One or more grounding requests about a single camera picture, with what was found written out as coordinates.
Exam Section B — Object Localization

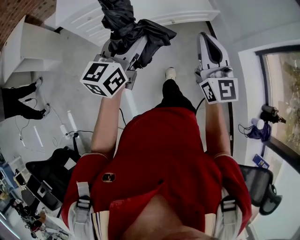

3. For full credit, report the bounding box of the black flask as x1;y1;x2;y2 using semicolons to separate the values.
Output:
261;104;287;124

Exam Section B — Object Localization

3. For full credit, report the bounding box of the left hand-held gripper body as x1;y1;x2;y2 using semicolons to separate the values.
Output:
80;53;141;98

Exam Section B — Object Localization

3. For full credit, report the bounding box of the white stepped shelf unit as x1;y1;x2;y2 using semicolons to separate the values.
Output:
0;15;63;83

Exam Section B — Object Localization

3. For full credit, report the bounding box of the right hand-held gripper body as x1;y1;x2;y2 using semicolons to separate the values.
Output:
194;65;239;105

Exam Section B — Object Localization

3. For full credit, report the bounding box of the grey shoulder strap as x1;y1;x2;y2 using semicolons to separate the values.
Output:
67;181;95;240
213;187;247;240

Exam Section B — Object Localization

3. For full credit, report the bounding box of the black stand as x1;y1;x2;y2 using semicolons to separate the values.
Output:
65;131;94;153

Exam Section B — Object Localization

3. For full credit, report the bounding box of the white tube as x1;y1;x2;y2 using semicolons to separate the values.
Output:
33;126;45;148
67;110;78;132

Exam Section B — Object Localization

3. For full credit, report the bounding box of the grey left shoulder strap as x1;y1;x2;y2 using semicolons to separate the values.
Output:
67;181;95;240

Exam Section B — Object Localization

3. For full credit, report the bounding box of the grey right shoulder strap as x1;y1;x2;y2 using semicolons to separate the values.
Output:
213;187;247;240

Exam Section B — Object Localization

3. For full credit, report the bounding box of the blue flat box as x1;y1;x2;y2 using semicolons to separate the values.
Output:
252;153;269;170

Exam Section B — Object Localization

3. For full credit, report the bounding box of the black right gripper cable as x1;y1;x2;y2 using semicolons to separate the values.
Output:
195;97;206;113

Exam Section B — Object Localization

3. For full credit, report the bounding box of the person's right forearm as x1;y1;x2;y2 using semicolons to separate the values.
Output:
204;100;232;157

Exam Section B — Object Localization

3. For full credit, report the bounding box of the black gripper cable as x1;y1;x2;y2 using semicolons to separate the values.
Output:
195;97;206;113
119;107;128;128

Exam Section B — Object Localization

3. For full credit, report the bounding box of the person's red shirt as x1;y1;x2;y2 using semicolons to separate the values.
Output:
62;106;253;240

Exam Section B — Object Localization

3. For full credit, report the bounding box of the person's left forearm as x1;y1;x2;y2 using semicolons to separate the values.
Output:
90;90;125;158

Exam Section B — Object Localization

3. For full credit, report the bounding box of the black mesh office chair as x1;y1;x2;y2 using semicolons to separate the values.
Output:
238;164;283;216

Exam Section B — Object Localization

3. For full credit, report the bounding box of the person's white shoe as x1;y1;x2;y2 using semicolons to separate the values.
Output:
165;67;177;82

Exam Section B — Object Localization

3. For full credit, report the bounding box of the black umbrella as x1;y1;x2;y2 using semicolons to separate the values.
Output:
97;0;177;69

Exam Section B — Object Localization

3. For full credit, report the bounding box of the purple drawstring bag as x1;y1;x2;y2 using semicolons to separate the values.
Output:
247;121;272;143

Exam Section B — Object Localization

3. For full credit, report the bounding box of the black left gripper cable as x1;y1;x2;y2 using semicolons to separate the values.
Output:
119;107;128;128

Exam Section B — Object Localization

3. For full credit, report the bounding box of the black framed window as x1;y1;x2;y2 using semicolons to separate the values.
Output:
255;44;300;165

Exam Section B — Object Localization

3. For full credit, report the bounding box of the cluttered desk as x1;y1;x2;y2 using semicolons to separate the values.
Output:
0;152;71;240

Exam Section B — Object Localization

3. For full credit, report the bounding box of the thin floor cable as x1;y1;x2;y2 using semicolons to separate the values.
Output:
14;97;38;147

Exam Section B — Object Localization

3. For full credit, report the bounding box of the person's black trouser leg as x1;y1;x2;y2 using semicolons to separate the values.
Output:
155;79;196;113

